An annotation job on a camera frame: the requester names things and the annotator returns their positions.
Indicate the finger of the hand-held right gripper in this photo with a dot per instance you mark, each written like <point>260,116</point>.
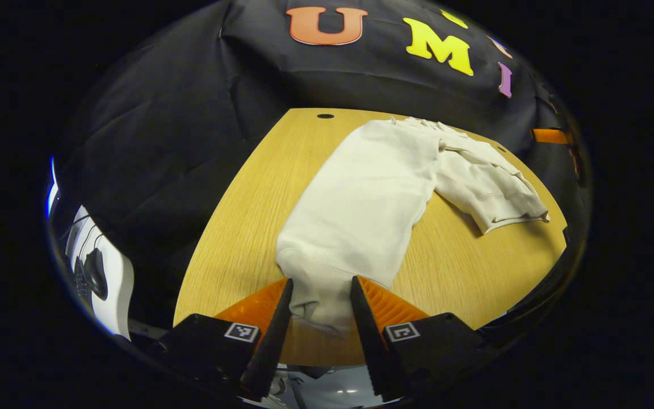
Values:
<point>551,136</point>

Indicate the black computer mouse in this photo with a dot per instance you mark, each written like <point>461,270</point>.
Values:
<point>96,275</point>

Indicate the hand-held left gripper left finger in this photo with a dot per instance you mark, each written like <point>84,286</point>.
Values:
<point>270,346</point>

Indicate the blue-white lit panel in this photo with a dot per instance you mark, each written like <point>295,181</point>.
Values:
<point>53,193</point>

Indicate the cream sweatshirt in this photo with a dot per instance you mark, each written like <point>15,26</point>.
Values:
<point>361,216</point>

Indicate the white desk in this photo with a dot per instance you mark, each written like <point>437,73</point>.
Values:
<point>117,284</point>

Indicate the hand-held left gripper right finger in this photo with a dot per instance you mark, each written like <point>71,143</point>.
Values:
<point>369,341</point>

